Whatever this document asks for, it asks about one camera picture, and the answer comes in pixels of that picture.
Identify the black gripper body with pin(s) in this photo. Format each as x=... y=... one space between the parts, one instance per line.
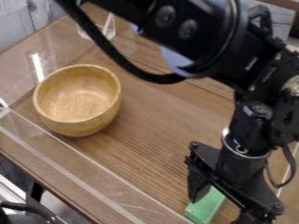
x=236 y=176

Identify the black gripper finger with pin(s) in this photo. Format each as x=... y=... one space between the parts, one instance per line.
x=197 y=183

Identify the green rectangular block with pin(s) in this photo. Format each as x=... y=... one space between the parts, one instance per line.
x=201 y=211

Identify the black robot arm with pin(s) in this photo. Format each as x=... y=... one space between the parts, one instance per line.
x=218 y=39

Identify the brown wooden bowl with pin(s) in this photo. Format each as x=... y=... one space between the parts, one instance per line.
x=77 y=99

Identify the black table leg bracket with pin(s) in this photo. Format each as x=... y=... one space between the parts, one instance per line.
x=34 y=194

